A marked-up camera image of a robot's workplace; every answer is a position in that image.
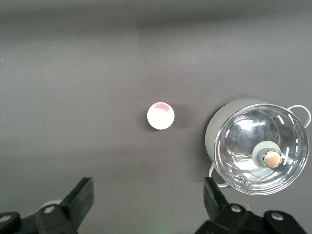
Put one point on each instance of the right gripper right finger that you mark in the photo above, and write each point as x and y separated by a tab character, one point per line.
214	200

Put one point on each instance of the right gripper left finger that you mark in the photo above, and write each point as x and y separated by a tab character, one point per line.
78	197

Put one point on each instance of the pink plastic cup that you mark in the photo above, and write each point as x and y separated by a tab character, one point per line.
161	117

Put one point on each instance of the glass lid with copper knob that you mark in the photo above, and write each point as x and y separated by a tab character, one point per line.
243	136

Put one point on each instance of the pale green stock pot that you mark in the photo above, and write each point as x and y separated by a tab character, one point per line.
214	122

